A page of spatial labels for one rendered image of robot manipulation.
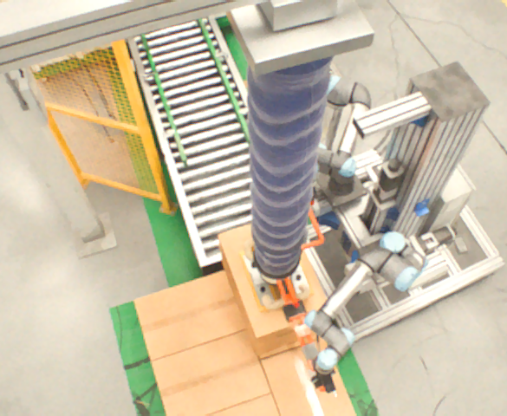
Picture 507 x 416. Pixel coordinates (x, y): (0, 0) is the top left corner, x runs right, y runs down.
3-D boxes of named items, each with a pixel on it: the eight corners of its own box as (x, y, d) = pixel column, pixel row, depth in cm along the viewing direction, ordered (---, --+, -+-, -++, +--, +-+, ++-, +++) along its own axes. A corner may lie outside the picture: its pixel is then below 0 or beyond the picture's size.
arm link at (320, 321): (373, 232, 248) (301, 320, 236) (393, 248, 244) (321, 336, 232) (371, 241, 258) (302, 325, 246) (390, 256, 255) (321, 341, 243)
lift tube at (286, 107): (243, 215, 252) (230, -9, 141) (295, 198, 256) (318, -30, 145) (262, 263, 242) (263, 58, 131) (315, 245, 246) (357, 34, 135)
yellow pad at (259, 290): (238, 253, 301) (237, 250, 297) (256, 247, 303) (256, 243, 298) (260, 313, 287) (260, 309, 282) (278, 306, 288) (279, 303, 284)
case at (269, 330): (222, 262, 342) (217, 234, 306) (285, 241, 348) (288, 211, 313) (256, 356, 316) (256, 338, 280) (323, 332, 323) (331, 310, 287)
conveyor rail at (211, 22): (198, 7, 476) (195, -10, 460) (204, 5, 477) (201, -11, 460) (297, 243, 377) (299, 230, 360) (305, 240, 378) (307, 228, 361)
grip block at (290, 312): (281, 307, 277) (282, 303, 272) (300, 301, 279) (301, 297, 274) (287, 323, 274) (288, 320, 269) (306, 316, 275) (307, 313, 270)
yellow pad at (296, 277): (273, 243, 304) (273, 238, 300) (290, 237, 306) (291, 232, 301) (295, 301, 290) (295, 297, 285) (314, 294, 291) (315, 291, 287)
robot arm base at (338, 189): (346, 169, 329) (348, 159, 320) (359, 190, 322) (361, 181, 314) (322, 178, 326) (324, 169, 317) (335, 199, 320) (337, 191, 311)
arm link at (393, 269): (409, 242, 291) (389, 252, 241) (432, 260, 287) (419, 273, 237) (395, 261, 294) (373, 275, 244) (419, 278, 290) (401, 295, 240)
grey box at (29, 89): (35, 99, 299) (15, 61, 272) (44, 96, 300) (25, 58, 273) (40, 127, 290) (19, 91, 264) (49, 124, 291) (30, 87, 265)
